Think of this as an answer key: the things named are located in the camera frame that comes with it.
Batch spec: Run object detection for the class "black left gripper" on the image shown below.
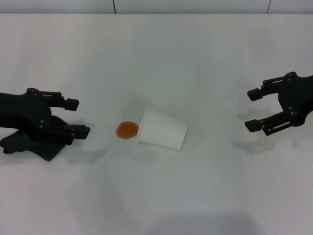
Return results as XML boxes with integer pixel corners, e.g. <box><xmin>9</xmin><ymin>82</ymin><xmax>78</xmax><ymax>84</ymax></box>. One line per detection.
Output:
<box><xmin>0</xmin><ymin>88</ymin><xmax>90</xmax><ymax>145</ymax></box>

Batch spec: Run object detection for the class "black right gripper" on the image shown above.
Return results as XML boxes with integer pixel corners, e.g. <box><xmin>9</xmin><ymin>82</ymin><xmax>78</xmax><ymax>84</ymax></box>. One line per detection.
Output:
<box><xmin>245</xmin><ymin>72</ymin><xmax>313</xmax><ymax>137</ymax></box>

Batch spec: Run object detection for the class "dark blue rag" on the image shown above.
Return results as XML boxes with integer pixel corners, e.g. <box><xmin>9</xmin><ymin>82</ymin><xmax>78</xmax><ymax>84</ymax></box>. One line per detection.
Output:
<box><xmin>0</xmin><ymin>115</ymin><xmax>74</xmax><ymax>162</ymax></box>

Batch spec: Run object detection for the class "white paper cup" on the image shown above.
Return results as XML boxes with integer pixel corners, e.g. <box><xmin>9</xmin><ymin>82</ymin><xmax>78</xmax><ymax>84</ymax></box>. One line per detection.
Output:
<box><xmin>138</xmin><ymin>107</ymin><xmax>188</xmax><ymax>152</ymax></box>

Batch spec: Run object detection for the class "orange-brown liquid stain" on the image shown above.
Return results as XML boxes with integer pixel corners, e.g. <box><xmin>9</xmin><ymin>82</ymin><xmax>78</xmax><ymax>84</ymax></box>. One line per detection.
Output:
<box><xmin>115</xmin><ymin>121</ymin><xmax>139</xmax><ymax>140</ymax></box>

